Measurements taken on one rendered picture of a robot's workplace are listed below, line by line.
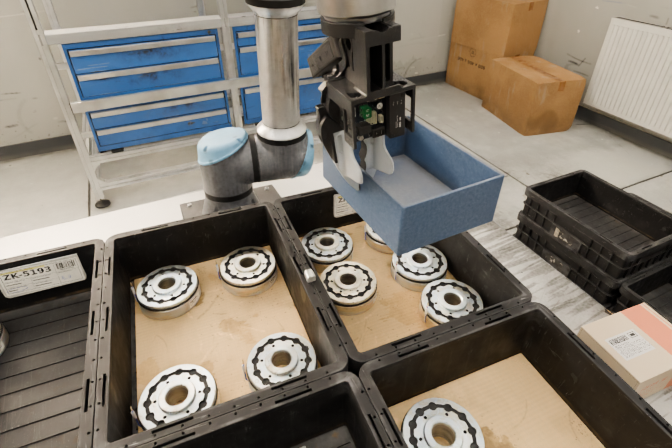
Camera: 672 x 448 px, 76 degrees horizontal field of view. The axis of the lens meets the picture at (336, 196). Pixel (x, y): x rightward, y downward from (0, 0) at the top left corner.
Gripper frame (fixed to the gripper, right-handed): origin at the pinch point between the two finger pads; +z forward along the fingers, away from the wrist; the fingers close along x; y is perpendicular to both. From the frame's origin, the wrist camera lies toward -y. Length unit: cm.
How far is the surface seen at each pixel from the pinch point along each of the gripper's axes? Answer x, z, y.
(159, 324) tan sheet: -31.7, 27.0, -14.1
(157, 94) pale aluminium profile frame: -24, 51, -192
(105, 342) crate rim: -36.3, 16.5, -4.4
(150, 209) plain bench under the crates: -33, 40, -70
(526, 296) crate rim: 20.7, 21.6, 12.2
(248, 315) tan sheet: -17.7, 28.2, -9.9
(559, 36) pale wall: 279, 84, -210
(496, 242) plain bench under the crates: 46, 47, -19
